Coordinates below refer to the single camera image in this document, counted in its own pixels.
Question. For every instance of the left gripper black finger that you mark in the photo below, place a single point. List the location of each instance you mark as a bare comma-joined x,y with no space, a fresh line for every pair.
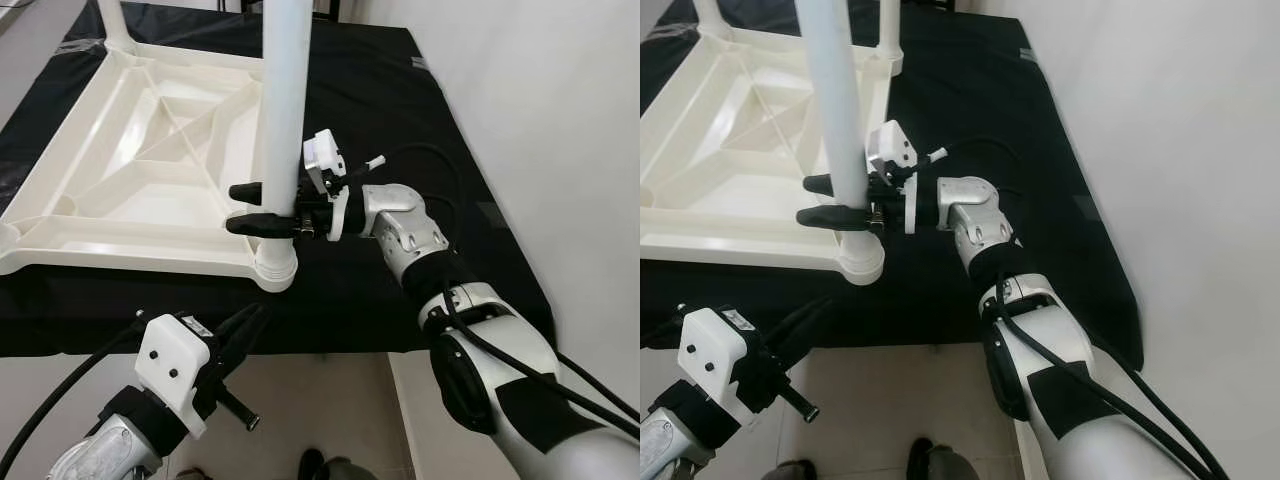
805,318
245,322

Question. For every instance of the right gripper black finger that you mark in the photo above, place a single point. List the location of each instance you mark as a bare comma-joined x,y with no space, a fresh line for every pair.
245,192
830,217
260,224
818,185

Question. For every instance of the white plastic table leg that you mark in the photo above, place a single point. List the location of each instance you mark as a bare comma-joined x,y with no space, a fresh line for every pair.
835,100
890,35
115,25
710,15
285,100

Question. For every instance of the white plastic children table top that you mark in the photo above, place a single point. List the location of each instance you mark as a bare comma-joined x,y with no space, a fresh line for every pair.
730,170
130,180

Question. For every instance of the small clear tape piece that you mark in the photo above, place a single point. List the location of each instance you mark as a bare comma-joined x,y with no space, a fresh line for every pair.
1086,208
1027,53
492,215
419,63

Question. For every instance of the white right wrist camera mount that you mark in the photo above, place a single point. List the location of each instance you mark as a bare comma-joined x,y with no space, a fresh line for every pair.
322,155
890,145

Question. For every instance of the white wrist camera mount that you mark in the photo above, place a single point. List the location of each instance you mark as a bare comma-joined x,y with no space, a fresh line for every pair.
322,155
710,355
890,145
170,360

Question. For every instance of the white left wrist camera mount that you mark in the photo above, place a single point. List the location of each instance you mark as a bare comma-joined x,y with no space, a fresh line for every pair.
170,360
710,355

